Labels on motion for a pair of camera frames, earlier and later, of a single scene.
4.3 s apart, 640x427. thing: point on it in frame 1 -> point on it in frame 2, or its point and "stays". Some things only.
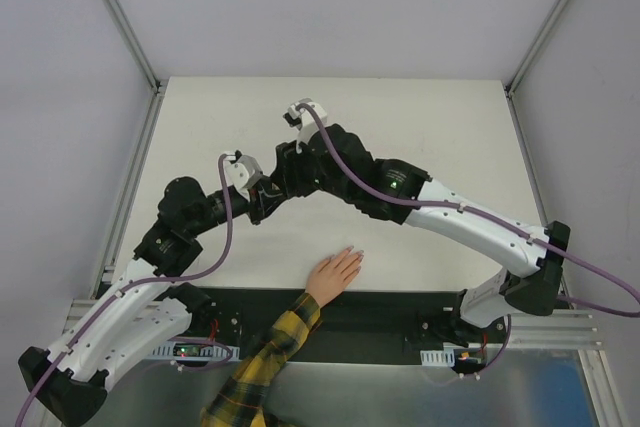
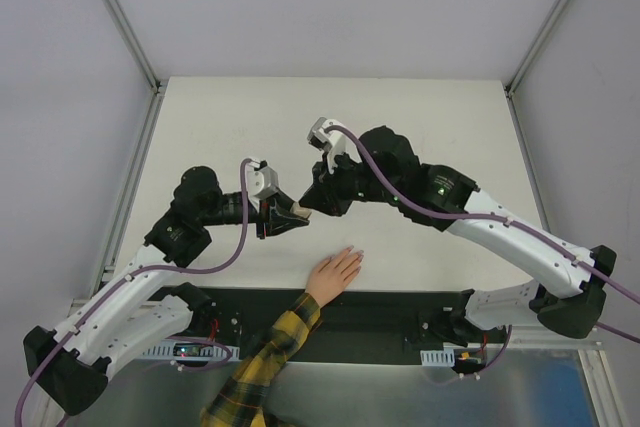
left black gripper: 255,205 -> 267,219
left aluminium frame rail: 82,311 stays
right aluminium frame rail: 606,410 stays
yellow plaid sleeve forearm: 242,402 stays
